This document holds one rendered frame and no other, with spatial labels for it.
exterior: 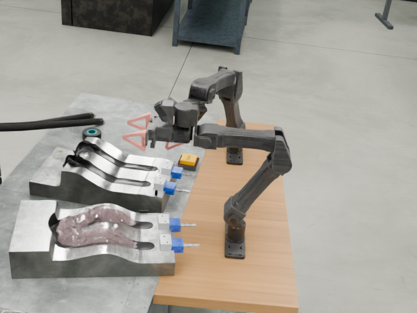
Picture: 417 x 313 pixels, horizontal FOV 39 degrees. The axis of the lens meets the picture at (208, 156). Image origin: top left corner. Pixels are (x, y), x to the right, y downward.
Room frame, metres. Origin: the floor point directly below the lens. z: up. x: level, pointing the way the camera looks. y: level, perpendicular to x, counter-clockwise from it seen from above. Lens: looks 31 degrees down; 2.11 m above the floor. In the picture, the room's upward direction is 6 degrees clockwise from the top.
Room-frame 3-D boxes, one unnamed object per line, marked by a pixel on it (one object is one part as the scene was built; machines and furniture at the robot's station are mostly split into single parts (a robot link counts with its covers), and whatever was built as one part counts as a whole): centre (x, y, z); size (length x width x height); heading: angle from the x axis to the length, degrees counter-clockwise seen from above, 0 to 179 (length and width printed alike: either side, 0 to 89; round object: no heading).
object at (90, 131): (2.21, 0.51, 0.82); 0.08 x 0.08 x 0.04
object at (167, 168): (1.87, 0.10, 0.89); 0.13 x 0.05 x 0.05; 83
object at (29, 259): (1.49, 0.34, 0.86); 0.50 x 0.26 x 0.11; 100
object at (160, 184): (1.76, 0.12, 0.89); 0.13 x 0.05 x 0.05; 83
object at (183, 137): (1.62, 0.09, 1.21); 0.07 x 0.06 x 0.07; 91
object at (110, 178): (1.85, 0.37, 0.92); 0.35 x 0.16 x 0.09; 83
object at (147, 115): (1.65, 0.22, 1.20); 0.09 x 0.07 x 0.07; 91
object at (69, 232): (1.50, 0.34, 0.90); 0.26 x 0.18 x 0.08; 100
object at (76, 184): (1.86, 0.38, 0.87); 0.50 x 0.26 x 0.14; 83
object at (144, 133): (1.58, 0.22, 1.20); 0.09 x 0.07 x 0.07; 91
